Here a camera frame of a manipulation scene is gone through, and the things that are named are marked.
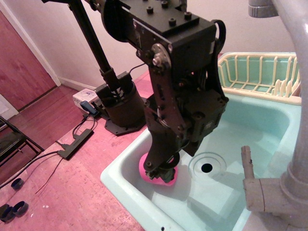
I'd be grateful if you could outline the pink plastic cup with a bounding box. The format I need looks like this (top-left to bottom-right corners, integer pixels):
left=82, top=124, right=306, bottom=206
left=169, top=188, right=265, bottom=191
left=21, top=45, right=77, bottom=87
left=139, top=153, right=178, bottom=186

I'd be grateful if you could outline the black USB hub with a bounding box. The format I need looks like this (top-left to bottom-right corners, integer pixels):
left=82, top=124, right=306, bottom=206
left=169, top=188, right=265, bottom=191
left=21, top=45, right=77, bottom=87
left=57, top=128, right=94, bottom=161

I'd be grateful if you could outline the black metal chair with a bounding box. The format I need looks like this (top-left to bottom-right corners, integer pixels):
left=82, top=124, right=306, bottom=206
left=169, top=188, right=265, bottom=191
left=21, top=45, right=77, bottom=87
left=0, top=116, right=45, bottom=167

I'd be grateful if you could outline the white cardboard box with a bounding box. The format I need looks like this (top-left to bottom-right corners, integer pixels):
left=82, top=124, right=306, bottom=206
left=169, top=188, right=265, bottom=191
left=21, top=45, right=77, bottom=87
left=73, top=89, right=99, bottom=109

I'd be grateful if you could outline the thin black wire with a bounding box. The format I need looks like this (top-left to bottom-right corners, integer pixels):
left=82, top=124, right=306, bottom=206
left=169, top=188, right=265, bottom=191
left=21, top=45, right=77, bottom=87
left=35, top=157, right=64, bottom=194

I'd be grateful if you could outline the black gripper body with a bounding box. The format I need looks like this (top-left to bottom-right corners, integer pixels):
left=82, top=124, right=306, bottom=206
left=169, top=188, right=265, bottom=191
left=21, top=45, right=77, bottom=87
left=143, top=101, right=205, bottom=174

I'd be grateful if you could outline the grey PVC pipe faucet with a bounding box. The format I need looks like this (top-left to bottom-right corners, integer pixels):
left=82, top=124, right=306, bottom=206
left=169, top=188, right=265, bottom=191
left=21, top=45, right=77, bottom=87
left=236, top=0, right=308, bottom=231

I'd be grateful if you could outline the light green sink basin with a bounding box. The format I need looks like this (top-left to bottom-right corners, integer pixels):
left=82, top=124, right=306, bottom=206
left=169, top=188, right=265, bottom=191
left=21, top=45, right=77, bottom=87
left=101, top=92, right=300, bottom=231

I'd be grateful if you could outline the grey braided cable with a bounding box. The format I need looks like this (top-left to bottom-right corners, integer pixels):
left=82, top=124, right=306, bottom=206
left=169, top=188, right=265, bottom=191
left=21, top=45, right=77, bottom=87
left=0, top=151, right=60, bottom=190

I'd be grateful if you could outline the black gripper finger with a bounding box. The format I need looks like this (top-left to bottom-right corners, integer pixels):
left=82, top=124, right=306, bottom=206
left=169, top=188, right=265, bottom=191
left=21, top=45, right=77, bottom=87
left=145, top=169, right=160, bottom=180
left=160, top=168, right=175, bottom=183

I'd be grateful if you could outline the red wooden door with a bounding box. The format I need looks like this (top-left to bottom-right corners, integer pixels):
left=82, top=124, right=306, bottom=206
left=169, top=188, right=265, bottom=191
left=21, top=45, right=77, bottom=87
left=0, top=13, right=56, bottom=111

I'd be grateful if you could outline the cream dish drying rack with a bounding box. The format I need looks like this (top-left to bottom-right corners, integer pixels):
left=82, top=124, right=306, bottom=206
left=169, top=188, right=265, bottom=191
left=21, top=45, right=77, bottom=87
left=218, top=52, right=300, bottom=98

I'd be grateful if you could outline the black tape ring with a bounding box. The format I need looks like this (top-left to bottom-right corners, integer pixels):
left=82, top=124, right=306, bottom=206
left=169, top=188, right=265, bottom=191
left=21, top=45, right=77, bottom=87
left=11, top=178, right=25, bottom=191
left=0, top=204, right=15, bottom=223
left=12, top=201, right=29, bottom=217

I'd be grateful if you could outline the blue adapter plug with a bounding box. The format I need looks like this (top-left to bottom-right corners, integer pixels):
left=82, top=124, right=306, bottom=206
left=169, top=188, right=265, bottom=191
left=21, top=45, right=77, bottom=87
left=80, top=101, right=99, bottom=116

